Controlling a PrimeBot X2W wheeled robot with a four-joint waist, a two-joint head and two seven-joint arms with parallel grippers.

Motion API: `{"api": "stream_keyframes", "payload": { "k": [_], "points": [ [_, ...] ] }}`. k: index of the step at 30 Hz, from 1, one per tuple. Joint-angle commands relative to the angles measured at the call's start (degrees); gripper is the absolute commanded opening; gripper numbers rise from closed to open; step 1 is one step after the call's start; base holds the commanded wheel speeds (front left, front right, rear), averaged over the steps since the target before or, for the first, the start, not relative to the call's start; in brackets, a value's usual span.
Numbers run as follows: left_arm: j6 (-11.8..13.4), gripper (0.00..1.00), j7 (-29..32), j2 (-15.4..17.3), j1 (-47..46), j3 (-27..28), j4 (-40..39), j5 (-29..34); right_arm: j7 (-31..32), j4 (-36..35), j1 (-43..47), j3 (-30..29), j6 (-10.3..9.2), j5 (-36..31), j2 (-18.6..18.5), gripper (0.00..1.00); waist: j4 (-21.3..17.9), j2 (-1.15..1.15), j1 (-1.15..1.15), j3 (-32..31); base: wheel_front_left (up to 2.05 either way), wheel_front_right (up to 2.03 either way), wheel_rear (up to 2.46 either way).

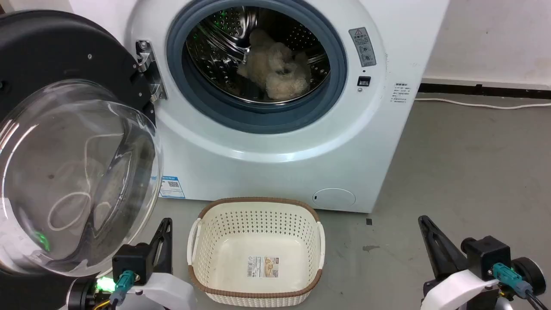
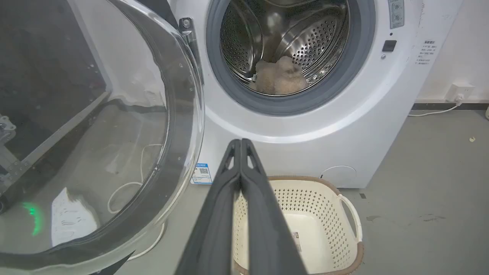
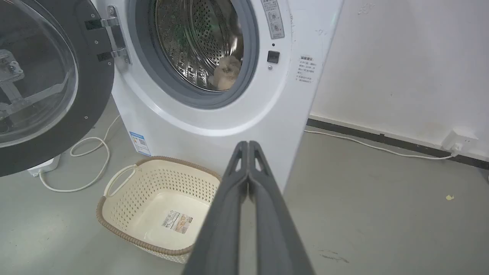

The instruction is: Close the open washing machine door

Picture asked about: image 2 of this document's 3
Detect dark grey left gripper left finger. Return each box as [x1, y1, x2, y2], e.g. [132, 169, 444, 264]
[175, 139, 241, 275]

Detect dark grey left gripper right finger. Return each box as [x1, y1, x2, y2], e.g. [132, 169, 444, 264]
[240, 138, 308, 275]

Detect white front-load washing machine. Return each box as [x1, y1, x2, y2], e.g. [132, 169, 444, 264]
[168, 0, 465, 189]

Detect round glass washing machine door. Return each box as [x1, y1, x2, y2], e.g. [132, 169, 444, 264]
[0, 0, 206, 275]

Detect cream perforated laundry basket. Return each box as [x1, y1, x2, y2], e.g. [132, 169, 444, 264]
[232, 176, 364, 275]

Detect beige fluffy cloth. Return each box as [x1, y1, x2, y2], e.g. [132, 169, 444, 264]
[249, 56, 309, 95]

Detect white cable on floor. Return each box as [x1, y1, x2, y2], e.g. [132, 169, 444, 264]
[107, 144, 166, 261]

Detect white power cable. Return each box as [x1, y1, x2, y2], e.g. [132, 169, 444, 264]
[408, 95, 464, 117]

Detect white wall power socket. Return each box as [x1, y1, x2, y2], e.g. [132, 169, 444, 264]
[446, 83, 475, 103]

